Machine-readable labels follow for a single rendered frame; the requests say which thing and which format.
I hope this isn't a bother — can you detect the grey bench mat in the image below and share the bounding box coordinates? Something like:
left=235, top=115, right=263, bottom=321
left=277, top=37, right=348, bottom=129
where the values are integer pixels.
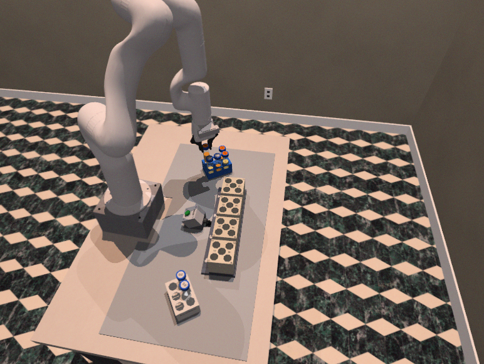
left=99, top=143, right=275, bottom=361

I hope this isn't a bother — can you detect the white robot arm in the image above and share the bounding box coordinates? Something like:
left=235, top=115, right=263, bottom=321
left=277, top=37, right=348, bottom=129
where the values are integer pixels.
left=77, top=0, right=219, bottom=216

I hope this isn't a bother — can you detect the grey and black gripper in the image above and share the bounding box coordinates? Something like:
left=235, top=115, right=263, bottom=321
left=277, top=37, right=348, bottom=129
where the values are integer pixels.
left=190, top=121, right=218, bottom=153

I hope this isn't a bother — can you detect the grey tube rack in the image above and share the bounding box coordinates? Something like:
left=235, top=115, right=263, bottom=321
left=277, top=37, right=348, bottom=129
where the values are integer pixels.
left=166, top=275, right=201, bottom=321

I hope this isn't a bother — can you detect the blue tube rack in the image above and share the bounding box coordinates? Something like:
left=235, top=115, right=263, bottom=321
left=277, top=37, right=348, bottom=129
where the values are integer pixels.
left=203, top=158, right=233, bottom=179

